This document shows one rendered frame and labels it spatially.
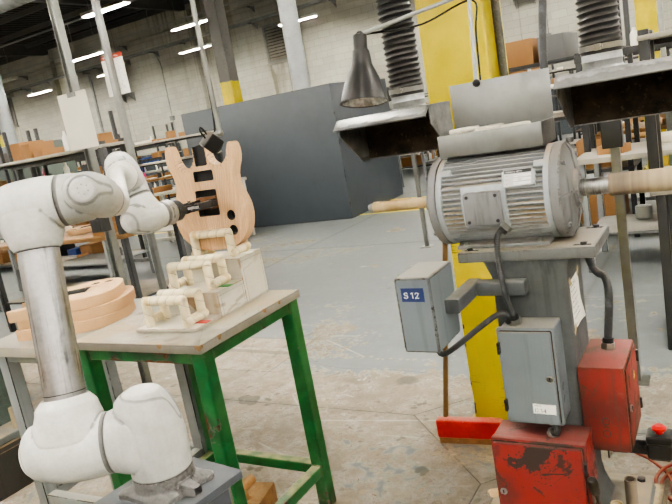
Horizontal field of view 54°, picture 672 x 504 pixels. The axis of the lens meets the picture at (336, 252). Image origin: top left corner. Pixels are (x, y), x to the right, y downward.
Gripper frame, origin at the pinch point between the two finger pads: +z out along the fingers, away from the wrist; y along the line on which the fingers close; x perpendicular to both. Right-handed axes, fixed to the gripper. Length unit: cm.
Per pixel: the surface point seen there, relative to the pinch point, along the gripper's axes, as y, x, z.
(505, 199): 120, -6, -28
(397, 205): 84, -6, -16
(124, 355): -12, -45, -44
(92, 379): -31, -55, -43
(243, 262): 14.0, -23.2, -2.6
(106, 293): -44, -29, -17
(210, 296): 10.9, -31.1, -20.7
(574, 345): 132, -47, -24
